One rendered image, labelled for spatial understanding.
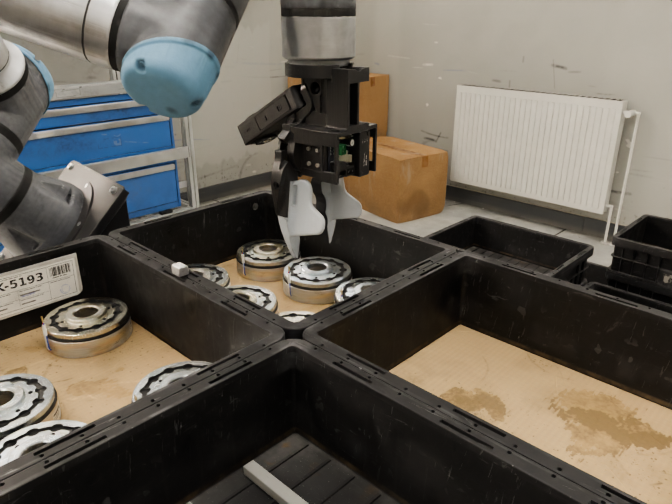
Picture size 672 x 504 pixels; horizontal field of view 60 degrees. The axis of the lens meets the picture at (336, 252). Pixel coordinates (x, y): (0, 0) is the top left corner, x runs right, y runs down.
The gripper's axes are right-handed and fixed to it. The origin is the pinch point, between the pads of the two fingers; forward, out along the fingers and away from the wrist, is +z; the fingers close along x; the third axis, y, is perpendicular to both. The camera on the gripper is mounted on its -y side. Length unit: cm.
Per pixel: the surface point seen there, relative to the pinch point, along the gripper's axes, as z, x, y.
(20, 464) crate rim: 4.1, -37.0, 5.3
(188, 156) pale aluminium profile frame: 40, 125, -183
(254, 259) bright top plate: 11.3, 9.8, -19.6
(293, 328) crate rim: 4.1, -11.4, 7.9
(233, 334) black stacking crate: 6.9, -12.8, 0.4
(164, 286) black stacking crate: 5.8, -11.4, -13.0
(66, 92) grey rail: 6, 74, -190
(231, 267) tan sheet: 14.1, 9.7, -25.0
